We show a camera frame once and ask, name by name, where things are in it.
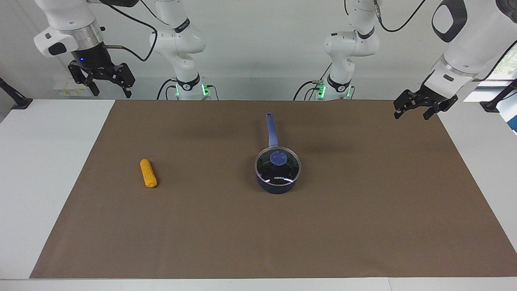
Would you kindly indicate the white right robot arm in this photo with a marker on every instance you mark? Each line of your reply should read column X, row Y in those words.
column 181, row 40

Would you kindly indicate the white wall socket box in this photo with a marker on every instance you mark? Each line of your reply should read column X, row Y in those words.
column 64, row 89

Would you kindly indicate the glass lid with blue knob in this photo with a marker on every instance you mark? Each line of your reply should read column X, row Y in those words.
column 278, row 163

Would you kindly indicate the black clamp stand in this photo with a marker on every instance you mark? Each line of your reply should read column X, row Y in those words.
column 18, row 101
column 494, row 103

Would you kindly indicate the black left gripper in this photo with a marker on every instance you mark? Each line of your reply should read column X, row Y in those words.
column 438, row 99

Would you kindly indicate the brown table mat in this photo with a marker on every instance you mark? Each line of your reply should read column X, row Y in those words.
column 258, row 226

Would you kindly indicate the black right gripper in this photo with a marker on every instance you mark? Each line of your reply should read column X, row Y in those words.
column 95, row 58

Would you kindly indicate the yellow toy corn cob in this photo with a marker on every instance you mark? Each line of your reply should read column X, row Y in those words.
column 148, row 173

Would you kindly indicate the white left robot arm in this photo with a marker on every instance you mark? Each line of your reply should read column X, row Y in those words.
column 464, row 48

